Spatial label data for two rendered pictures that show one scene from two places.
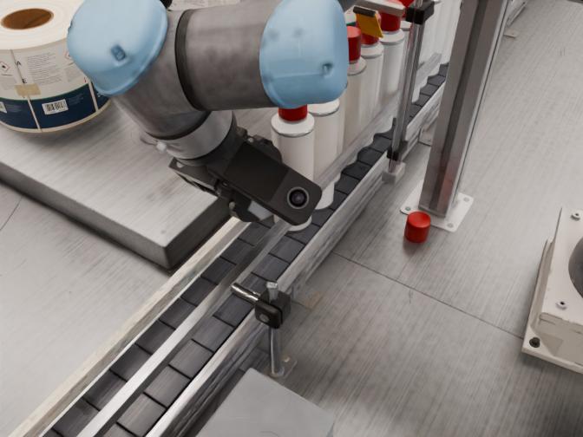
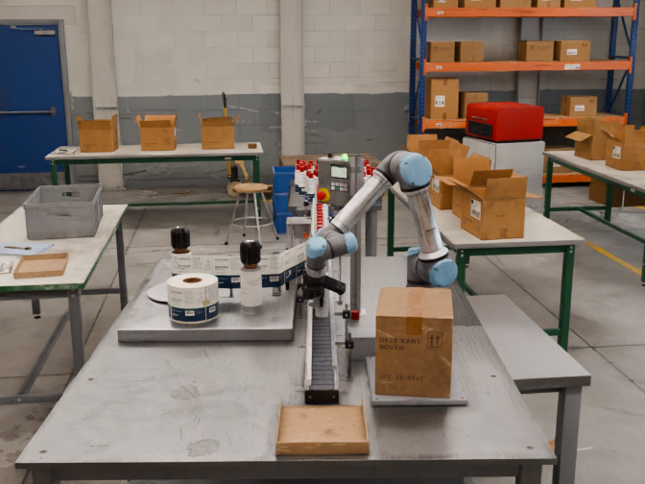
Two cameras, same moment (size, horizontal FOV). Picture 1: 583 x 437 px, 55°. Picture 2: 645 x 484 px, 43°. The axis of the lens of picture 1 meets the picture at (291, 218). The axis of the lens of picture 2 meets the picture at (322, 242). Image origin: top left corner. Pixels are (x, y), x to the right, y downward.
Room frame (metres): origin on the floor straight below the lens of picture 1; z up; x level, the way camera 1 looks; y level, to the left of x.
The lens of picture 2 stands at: (-2.02, 1.64, 1.97)
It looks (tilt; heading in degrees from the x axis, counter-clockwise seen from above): 14 degrees down; 327
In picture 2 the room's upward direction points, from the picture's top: straight up
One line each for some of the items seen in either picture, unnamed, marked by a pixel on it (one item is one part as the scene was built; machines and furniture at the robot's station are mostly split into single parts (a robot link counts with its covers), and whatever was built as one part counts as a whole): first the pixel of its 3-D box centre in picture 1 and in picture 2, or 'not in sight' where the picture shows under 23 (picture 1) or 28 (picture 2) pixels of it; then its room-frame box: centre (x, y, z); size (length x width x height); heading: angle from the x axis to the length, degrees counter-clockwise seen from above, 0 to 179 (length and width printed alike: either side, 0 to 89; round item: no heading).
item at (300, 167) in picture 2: not in sight; (334, 178); (2.70, -1.50, 0.98); 0.57 x 0.46 x 0.21; 58
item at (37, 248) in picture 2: not in sight; (17, 249); (2.61, 0.71, 0.81); 0.32 x 0.24 x 0.01; 50
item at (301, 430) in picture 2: not in sight; (322, 423); (-0.17, 0.46, 0.85); 0.30 x 0.26 x 0.04; 148
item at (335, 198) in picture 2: not in sight; (340, 181); (0.71, -0.21, 1.38); 0.17 x 0.10 x 0.19; 23
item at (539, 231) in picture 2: not in sight; (464, 255); (2.21, -2.30, 0.39); 2.20 x 0.80 x 0.78; 154
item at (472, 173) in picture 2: not in sight; (480, 190); (1.82, -2.06, 0.96); 0.53 x 0.45 x 0.37; 66
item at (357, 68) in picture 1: (343, 101); not in sight; (0.68, -0.07, 0.98); 0.05 x 0.05 x 0.20
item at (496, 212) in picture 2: not in sight; (494, 203); (1.47, -1.85, 0.97); 0.51 x 0.39 x 0.37; 69
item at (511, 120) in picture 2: not in sight; (501, 160); (4.30, -4.75, 0.61); 0.70 x 0.60 x 1.22; 165
